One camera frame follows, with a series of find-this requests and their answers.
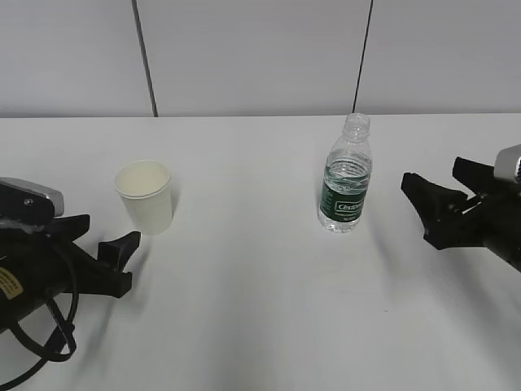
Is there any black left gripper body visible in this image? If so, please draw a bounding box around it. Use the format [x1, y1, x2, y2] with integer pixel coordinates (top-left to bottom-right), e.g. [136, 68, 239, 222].
[24, 232, 133, 299]

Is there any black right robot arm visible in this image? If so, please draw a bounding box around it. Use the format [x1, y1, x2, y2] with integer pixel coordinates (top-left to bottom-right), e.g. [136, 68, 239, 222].
[401, 157, 520, 270]

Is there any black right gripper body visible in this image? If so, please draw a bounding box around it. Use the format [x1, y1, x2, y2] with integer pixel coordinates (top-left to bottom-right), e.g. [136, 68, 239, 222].
[423, 195, 520, 249]

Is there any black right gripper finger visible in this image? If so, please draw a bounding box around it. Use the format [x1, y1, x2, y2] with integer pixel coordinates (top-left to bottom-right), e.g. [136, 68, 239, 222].
[401, 173, 467, 228]
[453, 156, 495, 191]

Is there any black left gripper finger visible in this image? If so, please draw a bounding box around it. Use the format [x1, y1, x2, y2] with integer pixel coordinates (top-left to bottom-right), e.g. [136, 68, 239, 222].
[44, 214, 90, 240]
[98, 231, 141, 272]

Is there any white paper cup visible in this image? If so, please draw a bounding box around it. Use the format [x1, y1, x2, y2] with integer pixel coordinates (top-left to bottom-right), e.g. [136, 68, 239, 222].
[114, 160, 173, 235]

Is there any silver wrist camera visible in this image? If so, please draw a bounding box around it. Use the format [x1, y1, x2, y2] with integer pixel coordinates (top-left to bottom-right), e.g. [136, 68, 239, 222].
[493, 144, 521, 183]
[1, 177, 64, 226]

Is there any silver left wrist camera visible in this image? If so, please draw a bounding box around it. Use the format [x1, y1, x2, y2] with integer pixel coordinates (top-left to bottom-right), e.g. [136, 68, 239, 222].
[1, 177, 64, 226]

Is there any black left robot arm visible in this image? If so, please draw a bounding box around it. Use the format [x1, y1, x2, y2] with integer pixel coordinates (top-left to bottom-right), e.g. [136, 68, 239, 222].
[1, 214, 141, 331]

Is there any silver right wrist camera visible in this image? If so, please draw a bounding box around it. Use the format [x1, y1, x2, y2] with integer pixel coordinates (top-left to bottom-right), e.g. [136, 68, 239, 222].
[493, 144, 521, 183]

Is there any clear green-label water bottle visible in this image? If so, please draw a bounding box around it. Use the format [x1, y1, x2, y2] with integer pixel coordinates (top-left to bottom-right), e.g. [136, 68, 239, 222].
[318, 113, 373, 234]

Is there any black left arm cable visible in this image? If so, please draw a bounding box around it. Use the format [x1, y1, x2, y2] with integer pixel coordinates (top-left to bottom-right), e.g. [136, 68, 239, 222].
[0, 231, 81, 388]

